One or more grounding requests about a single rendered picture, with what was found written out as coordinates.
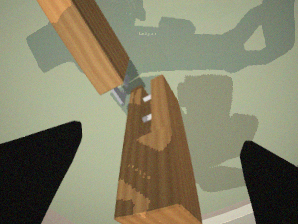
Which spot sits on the brown wooden board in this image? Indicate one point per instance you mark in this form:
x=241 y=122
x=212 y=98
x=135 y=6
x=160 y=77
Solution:
x=92 y=42

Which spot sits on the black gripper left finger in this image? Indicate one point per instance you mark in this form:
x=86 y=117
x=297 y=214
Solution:
x=31 y=171

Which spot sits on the brown wooden post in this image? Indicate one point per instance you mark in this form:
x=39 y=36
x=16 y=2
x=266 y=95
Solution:
x=156 y=183

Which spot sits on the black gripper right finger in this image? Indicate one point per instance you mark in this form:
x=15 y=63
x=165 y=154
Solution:
x=272 y=184

